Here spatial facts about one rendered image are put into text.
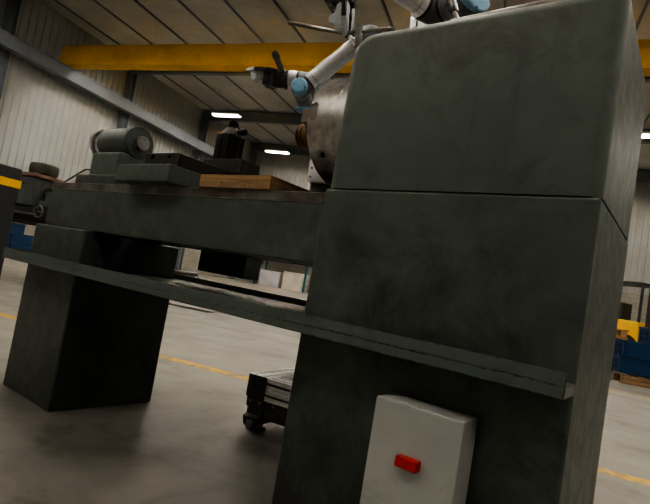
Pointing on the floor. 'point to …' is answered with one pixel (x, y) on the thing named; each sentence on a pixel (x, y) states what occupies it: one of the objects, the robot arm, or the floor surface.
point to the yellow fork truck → (640, 311)
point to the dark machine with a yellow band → (0, 204)
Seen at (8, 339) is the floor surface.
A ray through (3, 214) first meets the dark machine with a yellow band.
